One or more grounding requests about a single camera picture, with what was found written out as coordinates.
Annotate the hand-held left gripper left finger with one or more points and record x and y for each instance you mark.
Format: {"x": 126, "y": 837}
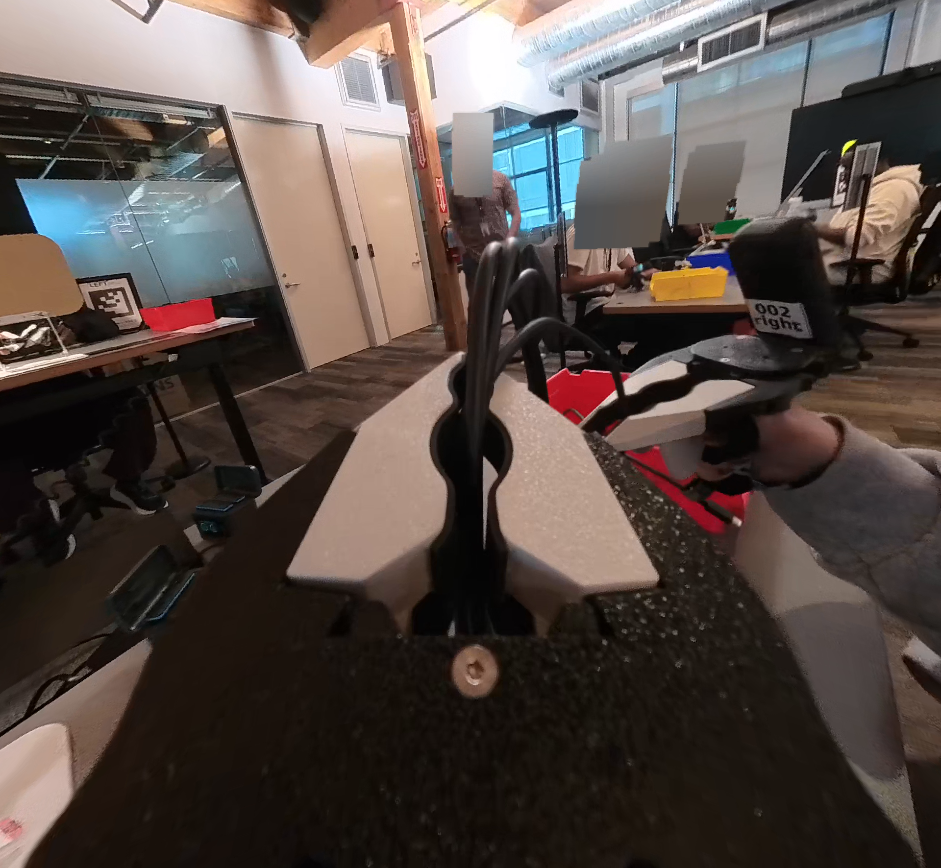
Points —
{"x": 367, "y": 515}

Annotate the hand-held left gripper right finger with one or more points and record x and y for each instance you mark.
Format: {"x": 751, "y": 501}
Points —
{"x": 573, "y": 523}

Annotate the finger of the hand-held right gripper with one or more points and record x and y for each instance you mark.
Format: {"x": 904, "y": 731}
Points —
{"x": 661, "y": 423}
{"x": 661, "y": 368}

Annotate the person's right forearm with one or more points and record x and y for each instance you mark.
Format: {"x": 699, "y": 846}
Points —
{"x": 882, "y": 515}

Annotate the person's right hand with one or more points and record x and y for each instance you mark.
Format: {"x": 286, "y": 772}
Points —
{"x": 798, "y": 449}

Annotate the wooden work table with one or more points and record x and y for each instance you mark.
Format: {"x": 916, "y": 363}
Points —
{"x": 684, "y": 307}

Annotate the blue plastic bin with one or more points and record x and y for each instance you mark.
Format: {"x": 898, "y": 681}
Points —
{"x": 713, "y": 262}

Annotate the green plastic bin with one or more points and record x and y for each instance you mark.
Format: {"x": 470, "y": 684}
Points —
{"x": 731, "y": 226}

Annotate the yellow plastic bin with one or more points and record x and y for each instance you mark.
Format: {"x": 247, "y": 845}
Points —
{"x": 687, "y": 286}

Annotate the red plastic bin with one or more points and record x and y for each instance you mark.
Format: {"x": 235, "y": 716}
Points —
{"x": 577, "y": 394}

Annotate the black office chair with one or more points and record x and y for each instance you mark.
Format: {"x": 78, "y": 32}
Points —
{"x": 889, "y": 287}

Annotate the small black display device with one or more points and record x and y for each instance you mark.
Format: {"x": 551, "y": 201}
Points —
{"x": 228, "y": 508}

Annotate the black chair with jacket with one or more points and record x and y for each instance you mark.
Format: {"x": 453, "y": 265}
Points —
{"x": 537, "y": 295}

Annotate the large black screen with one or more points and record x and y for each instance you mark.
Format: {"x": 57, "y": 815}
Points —
{"x": 816, "y": 133}

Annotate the black floor lamp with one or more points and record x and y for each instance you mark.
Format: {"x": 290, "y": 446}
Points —
{"x": 556, "y": 148}

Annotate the red fire extinguisher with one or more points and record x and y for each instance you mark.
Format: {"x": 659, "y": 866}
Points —
{"x": 451, "y": 243}

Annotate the dark office desk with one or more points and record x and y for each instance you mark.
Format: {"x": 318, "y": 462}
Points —
{"x": 147, "y": 348}

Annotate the small red bin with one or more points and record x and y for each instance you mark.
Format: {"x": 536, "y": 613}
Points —
{"x": 176, "y": 315}

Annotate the white door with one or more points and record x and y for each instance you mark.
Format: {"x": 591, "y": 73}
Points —
{"x": 294, "y": 236}
{"x": 386, "y": 236}

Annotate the black white marker sign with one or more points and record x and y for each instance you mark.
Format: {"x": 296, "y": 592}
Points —
{"x": 110, "y": 298}

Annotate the clear acrylic case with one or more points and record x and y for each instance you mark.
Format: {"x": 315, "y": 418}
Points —
{"x": 29, "y": 339}

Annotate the tan board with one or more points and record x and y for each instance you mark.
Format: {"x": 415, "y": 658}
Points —
{"x": 37, "y": 273}

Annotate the white plastic device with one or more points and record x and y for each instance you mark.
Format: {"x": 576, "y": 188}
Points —
{"x": 37, "y": 787}

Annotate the white duct vent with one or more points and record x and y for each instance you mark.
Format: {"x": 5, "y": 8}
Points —
{"x": 731, "y": 43}

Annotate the wooden post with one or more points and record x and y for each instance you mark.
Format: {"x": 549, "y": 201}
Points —
{"x": 423, "y": 148}

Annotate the glass partition wall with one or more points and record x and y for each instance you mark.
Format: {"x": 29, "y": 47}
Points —
{"x": 147, "y": 207}

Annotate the black wall speaker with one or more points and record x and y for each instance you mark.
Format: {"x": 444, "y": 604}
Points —
{"x": 397, "y": 78}

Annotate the white wall vent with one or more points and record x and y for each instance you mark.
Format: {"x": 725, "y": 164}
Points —
{"x": 359, "y": 80}

